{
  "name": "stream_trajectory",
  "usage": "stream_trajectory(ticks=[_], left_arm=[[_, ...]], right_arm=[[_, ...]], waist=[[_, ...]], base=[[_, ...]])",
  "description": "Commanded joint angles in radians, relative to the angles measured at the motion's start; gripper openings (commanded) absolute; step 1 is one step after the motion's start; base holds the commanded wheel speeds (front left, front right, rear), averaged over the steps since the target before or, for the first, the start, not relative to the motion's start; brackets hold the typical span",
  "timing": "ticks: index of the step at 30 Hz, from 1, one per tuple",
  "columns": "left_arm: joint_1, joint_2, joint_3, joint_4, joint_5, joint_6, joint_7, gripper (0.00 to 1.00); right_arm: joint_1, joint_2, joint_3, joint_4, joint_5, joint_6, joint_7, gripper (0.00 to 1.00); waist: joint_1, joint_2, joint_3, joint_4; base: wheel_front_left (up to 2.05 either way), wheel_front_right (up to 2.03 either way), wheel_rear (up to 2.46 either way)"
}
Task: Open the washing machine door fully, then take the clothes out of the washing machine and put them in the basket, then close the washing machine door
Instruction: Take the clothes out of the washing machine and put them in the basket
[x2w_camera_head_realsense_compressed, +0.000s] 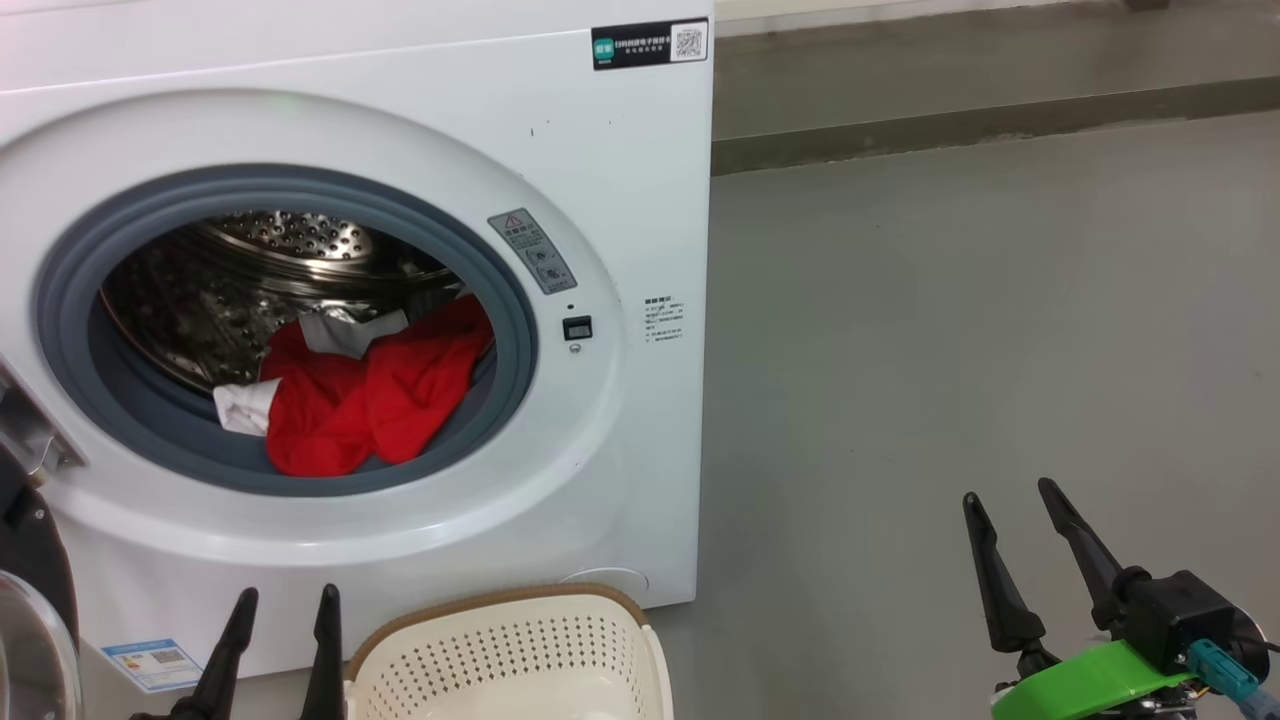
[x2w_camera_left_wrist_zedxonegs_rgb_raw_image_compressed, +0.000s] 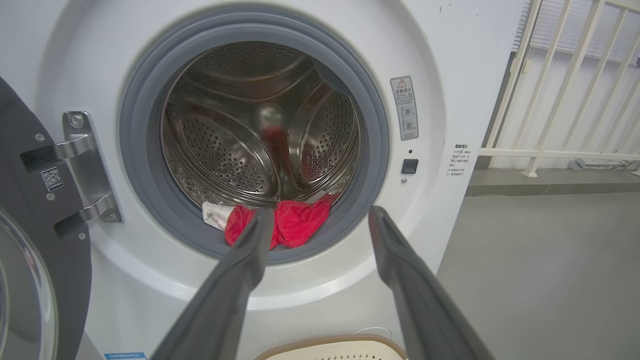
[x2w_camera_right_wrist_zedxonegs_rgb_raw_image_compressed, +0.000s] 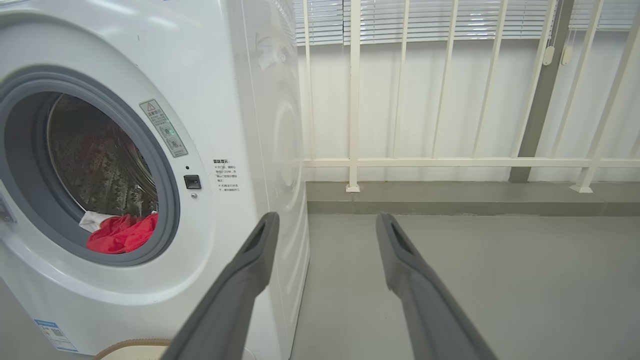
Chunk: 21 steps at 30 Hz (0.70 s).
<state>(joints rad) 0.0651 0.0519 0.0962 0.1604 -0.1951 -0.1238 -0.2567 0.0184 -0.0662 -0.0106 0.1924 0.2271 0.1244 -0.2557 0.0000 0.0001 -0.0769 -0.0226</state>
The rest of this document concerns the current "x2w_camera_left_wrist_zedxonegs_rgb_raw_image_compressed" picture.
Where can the perforated steel washer drum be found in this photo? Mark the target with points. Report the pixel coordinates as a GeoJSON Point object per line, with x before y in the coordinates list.
{"type": "Point", "coordinates": [225, 150]}

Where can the black door latch socket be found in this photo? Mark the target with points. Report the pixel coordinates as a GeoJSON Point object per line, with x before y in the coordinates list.
{"type": "Point", "coordinates": [409, 166]}

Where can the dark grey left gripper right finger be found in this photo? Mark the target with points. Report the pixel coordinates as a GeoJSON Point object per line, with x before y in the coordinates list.
{"type": "Point", "coordinates": [420, 300]}

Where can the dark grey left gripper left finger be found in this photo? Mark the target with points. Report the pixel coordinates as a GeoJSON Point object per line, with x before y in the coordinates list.
{"type": "Point", "coordinates": [225, 300]}

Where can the blue energy label sticker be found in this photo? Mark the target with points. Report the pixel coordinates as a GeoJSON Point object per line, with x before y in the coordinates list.
{"type": "Point", "coordinates": [125, 356]}

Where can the round white filter cover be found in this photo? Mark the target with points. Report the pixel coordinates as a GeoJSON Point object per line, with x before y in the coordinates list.
{"type": "Point", "coordinates": [372, 333]}

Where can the white front-load washing machine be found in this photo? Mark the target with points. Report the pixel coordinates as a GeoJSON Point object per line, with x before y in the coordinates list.
{"type": "Point", "coordinates": [450, 50]}

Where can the white QR code sticker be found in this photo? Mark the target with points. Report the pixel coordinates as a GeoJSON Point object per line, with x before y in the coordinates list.
{"type": "Point", "coordinates": [52, 179]}

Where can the black round glass washer door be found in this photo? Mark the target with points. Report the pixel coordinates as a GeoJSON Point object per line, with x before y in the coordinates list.
{"type": "Point", "coordinates": [30, 200]}

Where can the red cloth garment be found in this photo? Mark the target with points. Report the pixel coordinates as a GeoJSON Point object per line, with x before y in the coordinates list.
{"type": "Point", "coordinates": [300, 222]}

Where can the white railing fence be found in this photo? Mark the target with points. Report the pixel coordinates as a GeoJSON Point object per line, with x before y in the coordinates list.
{"type": "Point", "coordinates": [575, 154]}

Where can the grey warning label sticker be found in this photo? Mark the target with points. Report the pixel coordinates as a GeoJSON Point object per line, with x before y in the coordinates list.
{"type": "Point", "coordinates": [404, 107]}

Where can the cream perforated basket brown rim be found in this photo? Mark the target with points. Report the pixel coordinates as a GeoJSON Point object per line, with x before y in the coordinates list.
{"type": "Point", "coordinates": [330, 350]}

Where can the metal door hinge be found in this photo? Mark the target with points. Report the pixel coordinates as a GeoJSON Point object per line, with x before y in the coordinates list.
{"type": "Point", "coordinates": [87, 170]}

